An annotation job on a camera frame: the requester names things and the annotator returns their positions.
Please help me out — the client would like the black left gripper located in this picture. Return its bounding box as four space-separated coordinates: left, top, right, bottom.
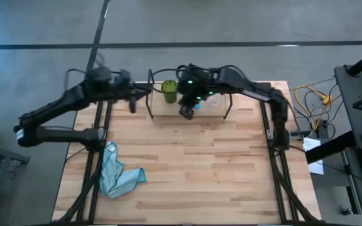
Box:
117 69 153 114

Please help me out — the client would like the green ribbed cup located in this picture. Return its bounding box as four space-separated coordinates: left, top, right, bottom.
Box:
160 79 178 104

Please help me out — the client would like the clear plastic cup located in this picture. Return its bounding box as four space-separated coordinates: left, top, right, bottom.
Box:
206 95 221 109

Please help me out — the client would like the light blue cloth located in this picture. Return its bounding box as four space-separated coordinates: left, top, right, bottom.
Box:
99 141 147 199

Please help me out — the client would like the black power strip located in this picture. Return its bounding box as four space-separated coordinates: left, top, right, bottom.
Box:
289 129 311 141

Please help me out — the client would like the black power adapter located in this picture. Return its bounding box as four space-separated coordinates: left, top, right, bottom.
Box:
317 120 330 139

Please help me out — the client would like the white paper sheet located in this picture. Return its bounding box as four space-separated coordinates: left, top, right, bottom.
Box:
302 136 325 176

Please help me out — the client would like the black stand bar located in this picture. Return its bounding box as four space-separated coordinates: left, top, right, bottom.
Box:
304 130 357 165

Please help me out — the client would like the grey workstation desk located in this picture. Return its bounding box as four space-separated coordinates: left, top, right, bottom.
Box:
334 64 362 226

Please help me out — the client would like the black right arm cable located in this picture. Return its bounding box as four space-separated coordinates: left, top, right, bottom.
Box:
151 63 200 94

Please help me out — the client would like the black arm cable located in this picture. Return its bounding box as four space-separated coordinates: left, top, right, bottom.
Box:
63 68 89 92
151 63 200 94

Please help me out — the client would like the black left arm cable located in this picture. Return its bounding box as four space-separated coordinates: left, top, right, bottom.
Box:
63 68 89 92

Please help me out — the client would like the yellow coiled cable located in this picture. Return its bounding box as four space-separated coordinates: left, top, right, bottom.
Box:
293 84 342 132

